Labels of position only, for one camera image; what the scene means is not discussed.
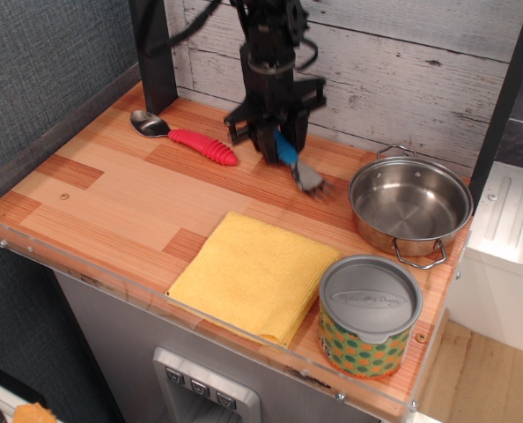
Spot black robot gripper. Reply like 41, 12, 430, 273
224, 43, 326, 165

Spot blue handled metal fork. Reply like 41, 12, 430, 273
274, 128, 334, 200

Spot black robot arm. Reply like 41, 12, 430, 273
225, 1, 326, 165

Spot yellow folded cloth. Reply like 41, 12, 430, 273
168, 211, 341, 347

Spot small steel pot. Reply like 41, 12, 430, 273
348, 145, 474, 270

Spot green orange patterned can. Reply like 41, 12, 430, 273
318, 255, 423, 379

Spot clear acrylic edge guard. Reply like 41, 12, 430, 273
0, 223, 416, 422

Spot white toy sink unit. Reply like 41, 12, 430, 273
444, 63, 523, 359

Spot silver dispenser panel with buttons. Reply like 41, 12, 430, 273
153, 347, 262, 422

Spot orange object at corner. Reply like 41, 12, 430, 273
11, 403, 58, 423

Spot red handled metal spoon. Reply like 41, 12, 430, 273
130, 110, 239, 166

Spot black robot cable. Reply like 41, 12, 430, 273
144, 0, 223, 58

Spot dark left vertical post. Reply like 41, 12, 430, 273
129, 0, 178, 115

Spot dark vertical post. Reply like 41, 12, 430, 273
468, 24, 523, 212
129, 0, 178, 115

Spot dark right vertical post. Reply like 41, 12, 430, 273
468, 24, 523, 212

